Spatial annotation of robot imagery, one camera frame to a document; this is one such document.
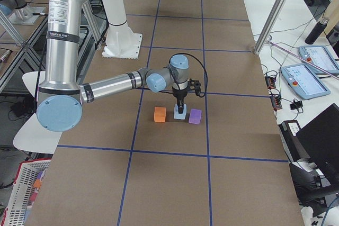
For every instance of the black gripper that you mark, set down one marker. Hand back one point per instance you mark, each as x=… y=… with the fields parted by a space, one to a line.
x=179 y=95

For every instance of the light blue foam block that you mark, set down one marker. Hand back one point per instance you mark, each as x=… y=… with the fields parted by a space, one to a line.
x=180 y=116

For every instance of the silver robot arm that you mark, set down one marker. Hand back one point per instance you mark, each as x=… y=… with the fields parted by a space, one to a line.
x=60 y=98

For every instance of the purple foam block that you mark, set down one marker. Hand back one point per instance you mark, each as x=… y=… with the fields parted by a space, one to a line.
x=195 y=116

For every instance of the orange foam block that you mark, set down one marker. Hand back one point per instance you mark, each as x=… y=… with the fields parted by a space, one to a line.
x=160 y=114

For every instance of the reacher grabber stick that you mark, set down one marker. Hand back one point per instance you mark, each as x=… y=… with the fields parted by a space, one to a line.
x=303 y=60

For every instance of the blue teach pendant near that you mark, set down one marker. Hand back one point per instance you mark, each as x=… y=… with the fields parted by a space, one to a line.
x=304 y=82

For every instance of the blue teach pendant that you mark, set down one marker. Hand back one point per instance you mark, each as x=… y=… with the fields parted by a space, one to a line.
x=304 y=82
x=319 y=56

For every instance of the black laptop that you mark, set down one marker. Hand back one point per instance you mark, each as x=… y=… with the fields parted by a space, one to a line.
x=320 y=140

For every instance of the blue teach pendant far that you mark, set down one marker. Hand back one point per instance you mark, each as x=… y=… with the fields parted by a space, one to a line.
x=319 y=56

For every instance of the white plastic chair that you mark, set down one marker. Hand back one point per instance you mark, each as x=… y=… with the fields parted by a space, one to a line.
x=32 y=136

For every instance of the black water bottle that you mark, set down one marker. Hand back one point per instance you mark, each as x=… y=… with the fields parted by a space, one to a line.
x=317 y=30

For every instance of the white perforated basket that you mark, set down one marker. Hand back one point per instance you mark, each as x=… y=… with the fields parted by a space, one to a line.
x=24 y=191

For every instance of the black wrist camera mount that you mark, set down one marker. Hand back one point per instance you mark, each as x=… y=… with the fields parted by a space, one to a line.
x=195 y=85

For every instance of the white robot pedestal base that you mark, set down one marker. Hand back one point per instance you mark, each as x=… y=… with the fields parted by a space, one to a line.
x=121 y=41

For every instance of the aluminium frame post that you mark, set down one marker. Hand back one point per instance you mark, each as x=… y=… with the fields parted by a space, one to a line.
x=272 y=17

